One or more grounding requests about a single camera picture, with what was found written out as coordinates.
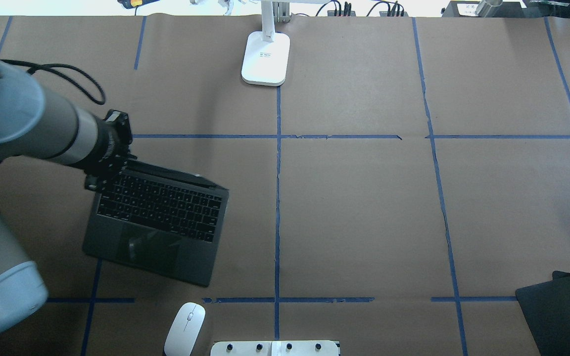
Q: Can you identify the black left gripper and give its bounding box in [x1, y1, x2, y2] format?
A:
[84, 110, 135, 192]

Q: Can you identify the grey laptop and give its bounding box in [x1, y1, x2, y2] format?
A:
[82, 160, 229, 288]

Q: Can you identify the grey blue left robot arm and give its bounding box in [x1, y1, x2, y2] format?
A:
[0, 60, 133, 334]

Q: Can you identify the white desk lamp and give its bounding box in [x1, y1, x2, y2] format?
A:
[240, 0, 326, 87]

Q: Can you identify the black mouse pad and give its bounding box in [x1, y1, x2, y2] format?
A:
[515, 270, 570, 356]

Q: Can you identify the metal grabber stick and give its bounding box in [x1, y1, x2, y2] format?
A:
[188, 0, 260, 16]

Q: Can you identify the metal cup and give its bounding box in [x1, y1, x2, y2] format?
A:
[475, 0, 504, 18]

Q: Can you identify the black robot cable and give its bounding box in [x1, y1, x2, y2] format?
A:
[0, 59, 106, 106]

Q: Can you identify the white wireless mouse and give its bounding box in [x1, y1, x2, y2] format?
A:
[163, 302, 206, 356]

